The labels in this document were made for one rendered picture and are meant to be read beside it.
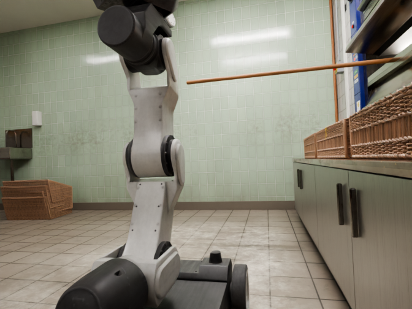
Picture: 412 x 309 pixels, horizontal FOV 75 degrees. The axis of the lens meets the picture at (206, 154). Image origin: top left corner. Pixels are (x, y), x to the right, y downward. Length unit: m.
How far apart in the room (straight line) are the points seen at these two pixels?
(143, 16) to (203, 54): 2.69
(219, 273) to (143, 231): 0.33
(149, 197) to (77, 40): 3.65
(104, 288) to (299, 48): 3.17
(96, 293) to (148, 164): 0.41
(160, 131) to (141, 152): 0.09
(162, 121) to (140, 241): 0.38
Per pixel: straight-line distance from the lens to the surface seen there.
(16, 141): 4.69
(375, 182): 0.74
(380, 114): 0.84
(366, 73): 2.51
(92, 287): 0.65
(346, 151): 1.16
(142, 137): 0.92
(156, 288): 0.76
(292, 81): 3.33
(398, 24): 2.14
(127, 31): 0.81
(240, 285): 1.04
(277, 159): 3.21
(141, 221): 0.90
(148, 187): 0.92
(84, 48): 4.28
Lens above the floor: 0.60
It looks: 1 degrees up
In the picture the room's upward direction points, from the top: 2 degrees counter-clockwise
